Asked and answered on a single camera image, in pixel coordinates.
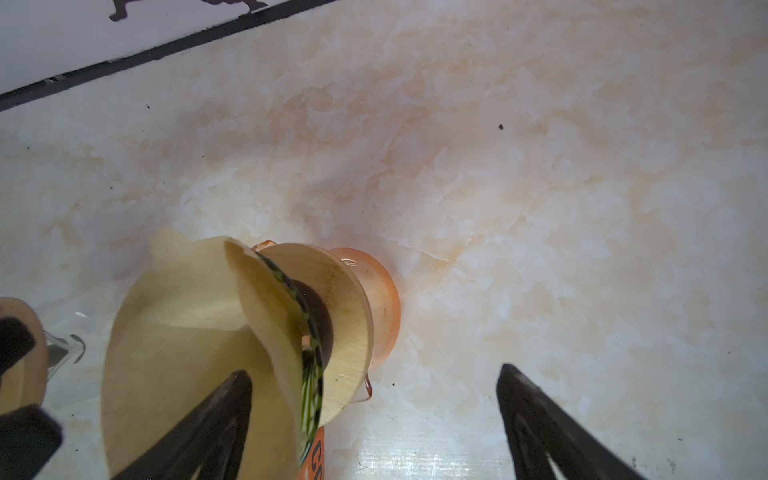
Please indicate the beige paper coffee filter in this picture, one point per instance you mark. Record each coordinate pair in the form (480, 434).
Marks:
(23, 383)

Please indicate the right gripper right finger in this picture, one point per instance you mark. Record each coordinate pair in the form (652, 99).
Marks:
(541, 435)

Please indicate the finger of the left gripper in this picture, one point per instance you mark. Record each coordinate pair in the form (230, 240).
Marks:
(29, 436)

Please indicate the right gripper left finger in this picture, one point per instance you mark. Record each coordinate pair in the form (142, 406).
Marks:
(208, 443)

